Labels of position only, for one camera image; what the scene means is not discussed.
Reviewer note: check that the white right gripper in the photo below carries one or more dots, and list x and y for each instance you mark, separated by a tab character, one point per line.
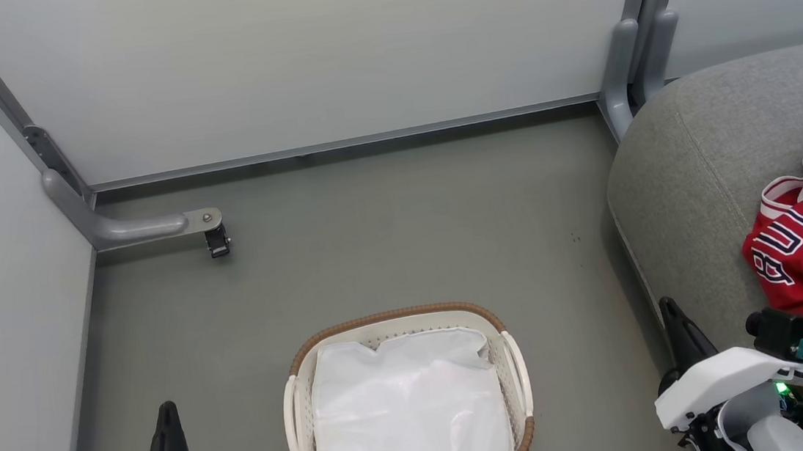
718	375

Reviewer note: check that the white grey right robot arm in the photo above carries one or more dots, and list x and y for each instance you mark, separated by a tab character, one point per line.
768	433

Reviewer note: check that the white basket with brown rim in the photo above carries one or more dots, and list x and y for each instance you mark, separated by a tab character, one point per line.
292	420

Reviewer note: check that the grey fabric sofa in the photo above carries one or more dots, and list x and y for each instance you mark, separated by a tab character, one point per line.
709	210

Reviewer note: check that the black caster wheel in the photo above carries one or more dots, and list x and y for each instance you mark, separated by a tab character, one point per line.
217	242

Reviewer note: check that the grey curved support leg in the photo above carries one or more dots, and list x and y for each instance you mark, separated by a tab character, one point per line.
136	227
659	53
619	72

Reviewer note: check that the white liner sheet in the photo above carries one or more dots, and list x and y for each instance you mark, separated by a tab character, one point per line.
405	417

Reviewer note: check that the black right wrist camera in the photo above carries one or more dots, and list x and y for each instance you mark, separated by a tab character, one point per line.
784	332

